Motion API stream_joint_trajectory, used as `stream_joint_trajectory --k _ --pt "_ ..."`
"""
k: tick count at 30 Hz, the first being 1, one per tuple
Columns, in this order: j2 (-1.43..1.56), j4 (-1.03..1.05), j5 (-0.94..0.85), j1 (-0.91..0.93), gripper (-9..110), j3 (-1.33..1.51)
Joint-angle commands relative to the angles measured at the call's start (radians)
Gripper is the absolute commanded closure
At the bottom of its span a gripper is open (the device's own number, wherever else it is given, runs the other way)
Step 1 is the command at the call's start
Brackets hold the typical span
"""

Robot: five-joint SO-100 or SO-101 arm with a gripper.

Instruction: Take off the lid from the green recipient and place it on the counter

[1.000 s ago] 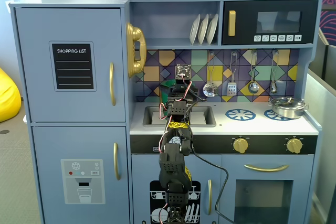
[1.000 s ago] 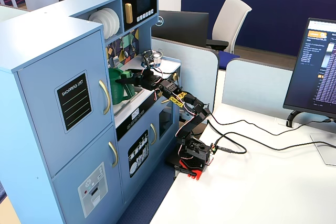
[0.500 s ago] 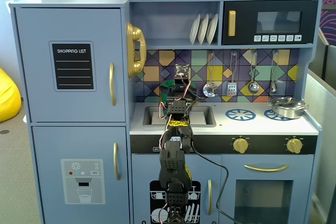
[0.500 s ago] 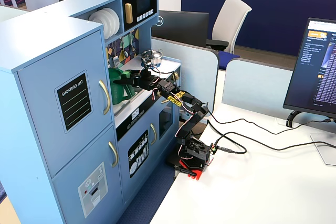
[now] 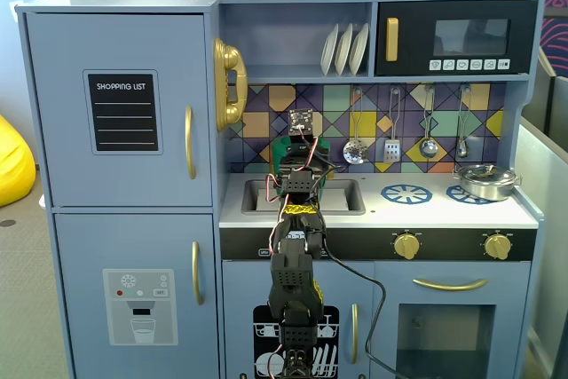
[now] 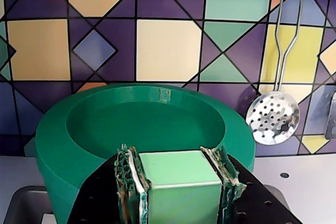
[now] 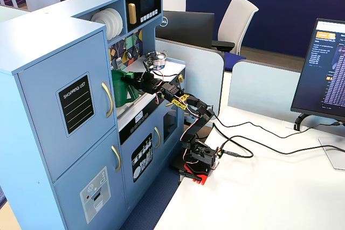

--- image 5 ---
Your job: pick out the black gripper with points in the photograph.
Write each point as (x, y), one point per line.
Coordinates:
(298, 161)

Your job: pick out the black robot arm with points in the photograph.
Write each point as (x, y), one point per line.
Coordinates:
(293, 277)

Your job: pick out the metal slotted spoon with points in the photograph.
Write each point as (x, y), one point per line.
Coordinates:
(355, 152)

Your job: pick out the grey toy sink basin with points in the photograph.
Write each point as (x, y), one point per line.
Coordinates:
(341, 199)

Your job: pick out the metal slotted spatula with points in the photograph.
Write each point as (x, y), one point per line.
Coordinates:
(392, 152)

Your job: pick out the white toy plate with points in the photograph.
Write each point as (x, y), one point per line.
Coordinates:
(342, 50)
(358, 48)
(327, 52)

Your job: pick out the gold toy telephone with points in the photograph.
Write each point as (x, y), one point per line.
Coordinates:
(228, 59)

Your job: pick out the metal ladle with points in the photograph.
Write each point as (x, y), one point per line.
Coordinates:
(428, 148)

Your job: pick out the gold stove knob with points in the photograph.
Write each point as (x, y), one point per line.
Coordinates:
(497, 247)
(406, 246)

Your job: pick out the blue dishwasher door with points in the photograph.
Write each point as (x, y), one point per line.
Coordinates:
(239, 290)

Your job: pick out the black toy microwave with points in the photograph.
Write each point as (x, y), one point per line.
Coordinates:
(412, 41)

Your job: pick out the blue oven door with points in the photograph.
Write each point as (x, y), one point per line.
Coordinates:
(386, 299)

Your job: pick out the small metal spoon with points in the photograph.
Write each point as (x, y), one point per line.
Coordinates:
(463, 148)

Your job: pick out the steel toy pot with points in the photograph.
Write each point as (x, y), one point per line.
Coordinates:
(488, 190)

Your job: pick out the blue fridge door with dispenser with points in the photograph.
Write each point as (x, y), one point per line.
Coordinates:
(89, 246)

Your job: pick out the blue fridge door with list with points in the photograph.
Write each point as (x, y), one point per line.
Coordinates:
(66, 152)

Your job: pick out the white desk partition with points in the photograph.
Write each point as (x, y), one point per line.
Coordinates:
(541, 201)

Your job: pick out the yellow beanbag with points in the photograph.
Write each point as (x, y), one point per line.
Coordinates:
(15, 166)

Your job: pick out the dark round floor cover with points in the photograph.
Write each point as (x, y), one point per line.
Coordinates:
(6, 222)

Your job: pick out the black wrist camera board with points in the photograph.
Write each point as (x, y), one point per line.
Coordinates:
(301, 120)

